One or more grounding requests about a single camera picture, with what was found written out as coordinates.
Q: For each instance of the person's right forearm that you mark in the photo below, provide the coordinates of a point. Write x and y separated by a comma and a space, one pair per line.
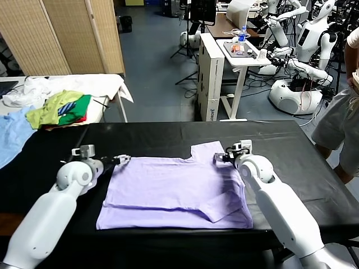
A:
350, 67

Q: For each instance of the wide black table cover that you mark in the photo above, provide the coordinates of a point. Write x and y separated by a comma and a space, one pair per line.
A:
280, 145

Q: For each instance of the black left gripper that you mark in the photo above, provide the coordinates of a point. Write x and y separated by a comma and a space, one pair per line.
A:
110, 163

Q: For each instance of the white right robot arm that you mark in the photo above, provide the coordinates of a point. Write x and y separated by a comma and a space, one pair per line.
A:
280, 213

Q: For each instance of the grey tray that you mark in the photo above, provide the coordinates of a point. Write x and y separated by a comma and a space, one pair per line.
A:
228, 47

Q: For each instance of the narrow black table cover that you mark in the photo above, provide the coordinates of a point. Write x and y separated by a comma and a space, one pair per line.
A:
36, 157

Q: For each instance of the white standing desk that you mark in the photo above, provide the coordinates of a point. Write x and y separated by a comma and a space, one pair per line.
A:
238, 84

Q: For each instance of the brown wooden desk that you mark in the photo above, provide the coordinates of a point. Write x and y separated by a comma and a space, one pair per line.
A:
221, 28

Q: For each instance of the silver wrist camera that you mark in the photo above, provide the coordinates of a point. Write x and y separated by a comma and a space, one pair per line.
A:
243, 146
84, 151

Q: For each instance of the black pole stand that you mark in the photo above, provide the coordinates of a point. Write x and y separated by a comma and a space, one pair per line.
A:
338, 70

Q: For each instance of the orange snack packet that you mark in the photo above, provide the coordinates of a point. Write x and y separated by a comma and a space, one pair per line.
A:
237, 49

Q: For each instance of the green garment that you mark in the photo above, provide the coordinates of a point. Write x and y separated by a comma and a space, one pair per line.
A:
78, 109

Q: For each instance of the black waste bin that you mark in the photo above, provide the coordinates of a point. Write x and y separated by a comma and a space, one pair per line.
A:
125, 24

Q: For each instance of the black monitor on stand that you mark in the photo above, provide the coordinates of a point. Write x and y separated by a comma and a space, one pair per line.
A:
202, 11

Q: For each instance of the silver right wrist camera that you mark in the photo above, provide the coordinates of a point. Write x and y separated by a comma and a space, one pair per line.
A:
243, 146

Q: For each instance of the person in cream t-shirt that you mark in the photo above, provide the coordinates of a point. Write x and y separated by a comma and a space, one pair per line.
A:
336, 126

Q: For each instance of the white curved machine housing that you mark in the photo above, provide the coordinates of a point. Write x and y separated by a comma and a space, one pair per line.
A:
237, 11

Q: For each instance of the clear water bottle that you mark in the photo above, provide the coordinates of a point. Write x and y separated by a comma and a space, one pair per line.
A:
242, 34

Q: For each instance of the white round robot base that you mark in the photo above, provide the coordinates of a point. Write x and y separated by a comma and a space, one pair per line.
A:
185, 39

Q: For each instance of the red garment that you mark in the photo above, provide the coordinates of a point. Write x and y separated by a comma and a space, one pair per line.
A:
82, 120

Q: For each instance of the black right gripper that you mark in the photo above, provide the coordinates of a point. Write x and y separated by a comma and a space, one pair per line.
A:
230, 157

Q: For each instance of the tall white cardboard box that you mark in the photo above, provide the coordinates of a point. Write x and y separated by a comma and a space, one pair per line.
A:
216, 84

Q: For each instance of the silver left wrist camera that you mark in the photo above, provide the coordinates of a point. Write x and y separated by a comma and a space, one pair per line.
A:
84, 151

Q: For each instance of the dark laptop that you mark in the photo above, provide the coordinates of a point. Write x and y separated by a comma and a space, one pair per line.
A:
7, 87

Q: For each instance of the crumpled white garment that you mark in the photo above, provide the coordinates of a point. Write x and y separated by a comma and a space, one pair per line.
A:
33, 89

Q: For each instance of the lavender t-shirt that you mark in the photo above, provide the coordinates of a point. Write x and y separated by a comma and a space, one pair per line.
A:
168, 190

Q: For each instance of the light blue shirt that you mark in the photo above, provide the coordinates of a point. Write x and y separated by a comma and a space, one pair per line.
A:
11, 134

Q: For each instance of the black light stand tripod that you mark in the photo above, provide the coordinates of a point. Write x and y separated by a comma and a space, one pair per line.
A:
187, 33

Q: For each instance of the bamboo folding screen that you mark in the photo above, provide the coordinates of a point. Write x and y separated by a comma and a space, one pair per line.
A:
56, 36

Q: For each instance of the blue striped garment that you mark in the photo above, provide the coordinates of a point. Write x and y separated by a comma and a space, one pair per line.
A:
66, 108

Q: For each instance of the cream folded garment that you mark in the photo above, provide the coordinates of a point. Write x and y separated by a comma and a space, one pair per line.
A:
64, 127

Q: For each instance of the yellow-green garment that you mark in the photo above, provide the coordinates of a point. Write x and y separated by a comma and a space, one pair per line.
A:
47, 112

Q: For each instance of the slim white humanoid robot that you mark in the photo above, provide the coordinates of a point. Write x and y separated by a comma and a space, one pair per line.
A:
277, 30

